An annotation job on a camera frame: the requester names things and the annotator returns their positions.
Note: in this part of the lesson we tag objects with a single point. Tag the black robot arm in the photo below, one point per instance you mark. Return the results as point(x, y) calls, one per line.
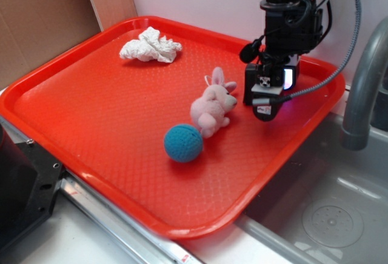
point(274, 68)

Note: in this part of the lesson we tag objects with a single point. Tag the brown cardboard panel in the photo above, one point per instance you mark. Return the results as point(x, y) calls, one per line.
point(36, 31)

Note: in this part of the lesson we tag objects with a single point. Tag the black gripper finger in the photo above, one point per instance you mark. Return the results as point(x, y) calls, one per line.
point(263, 109)

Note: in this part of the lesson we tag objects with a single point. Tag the blue knitted ball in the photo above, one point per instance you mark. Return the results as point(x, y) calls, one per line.
point(183, 143)

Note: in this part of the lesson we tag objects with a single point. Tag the crumpled white paper towel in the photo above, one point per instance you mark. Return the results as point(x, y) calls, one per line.
point(150, 46)

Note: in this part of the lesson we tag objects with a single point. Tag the gripper finger with light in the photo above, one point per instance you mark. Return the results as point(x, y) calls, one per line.
point(291, 72)

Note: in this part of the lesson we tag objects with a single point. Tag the grey faucet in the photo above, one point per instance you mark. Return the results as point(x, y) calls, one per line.
point(367, 101)

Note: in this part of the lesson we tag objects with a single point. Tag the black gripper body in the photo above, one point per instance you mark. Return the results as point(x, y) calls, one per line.
point(291, 28)

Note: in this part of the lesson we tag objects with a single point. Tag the pink plush bunny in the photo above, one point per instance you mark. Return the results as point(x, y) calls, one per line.
point(208, 112)

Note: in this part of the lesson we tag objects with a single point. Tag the black box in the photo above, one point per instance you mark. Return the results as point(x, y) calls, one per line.
point(251, 78)

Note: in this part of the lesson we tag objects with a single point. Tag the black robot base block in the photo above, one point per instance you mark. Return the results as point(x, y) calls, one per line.
point(30, 180)

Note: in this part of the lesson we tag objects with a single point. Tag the grey plastic sink basin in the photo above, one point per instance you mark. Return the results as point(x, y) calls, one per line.
point(326, 204)

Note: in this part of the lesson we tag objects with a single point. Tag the metal rail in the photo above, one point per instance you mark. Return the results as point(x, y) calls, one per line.
point(86, 228)

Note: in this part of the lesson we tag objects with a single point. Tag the red plastic tray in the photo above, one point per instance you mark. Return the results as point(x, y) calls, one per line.
point(105, 119)

